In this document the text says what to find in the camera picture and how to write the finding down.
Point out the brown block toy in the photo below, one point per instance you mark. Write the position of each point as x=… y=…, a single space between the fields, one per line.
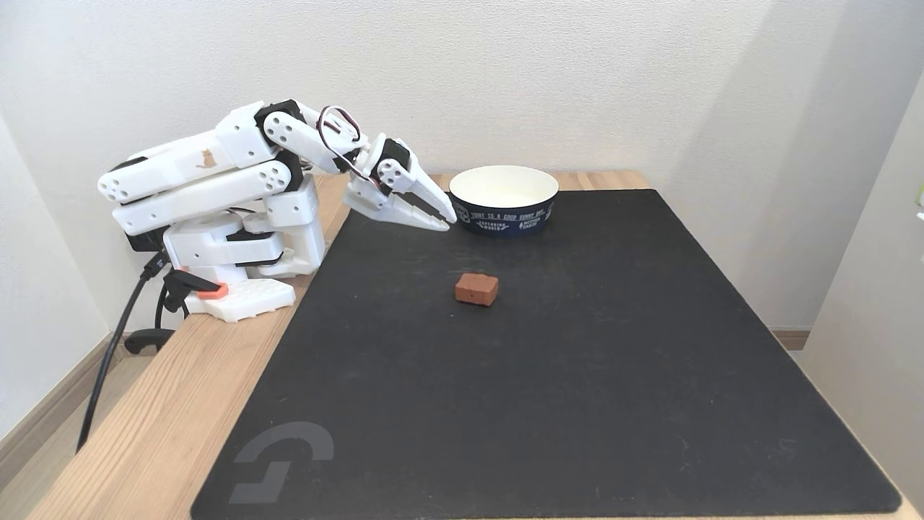
x=476 y=289

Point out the navy and white paper bowl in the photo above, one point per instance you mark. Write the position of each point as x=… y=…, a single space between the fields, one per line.
x=503 y=195

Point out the black clamp with orange tip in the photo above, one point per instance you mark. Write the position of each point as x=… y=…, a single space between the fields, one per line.
x=193 y=283

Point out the black desk mat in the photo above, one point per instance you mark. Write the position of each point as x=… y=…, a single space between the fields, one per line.
x=548 y=375

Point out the black power adapter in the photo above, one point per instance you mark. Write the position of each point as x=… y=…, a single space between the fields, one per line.
x=144 y=241

